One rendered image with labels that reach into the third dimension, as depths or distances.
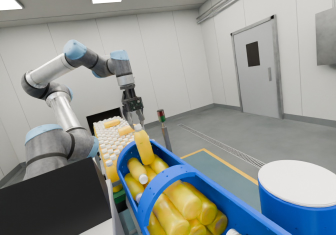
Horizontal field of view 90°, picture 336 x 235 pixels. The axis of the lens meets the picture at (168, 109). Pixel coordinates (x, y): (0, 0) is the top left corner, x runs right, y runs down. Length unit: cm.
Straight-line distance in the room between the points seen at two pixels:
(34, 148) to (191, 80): 549
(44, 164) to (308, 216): 88
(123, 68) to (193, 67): 529
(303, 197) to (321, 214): 6
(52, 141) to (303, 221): 91
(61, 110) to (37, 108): 453
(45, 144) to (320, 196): 95
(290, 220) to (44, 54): 541
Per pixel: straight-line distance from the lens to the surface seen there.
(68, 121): 91
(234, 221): 69
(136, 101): 76
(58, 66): 86
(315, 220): 83
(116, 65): 77
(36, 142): 73
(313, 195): 83
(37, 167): 68
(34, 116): 554
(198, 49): 616
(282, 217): 85
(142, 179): 83
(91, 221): 65
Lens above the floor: 155
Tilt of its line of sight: 12 degrees down
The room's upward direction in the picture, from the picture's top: 13 degrees counter-clockwise
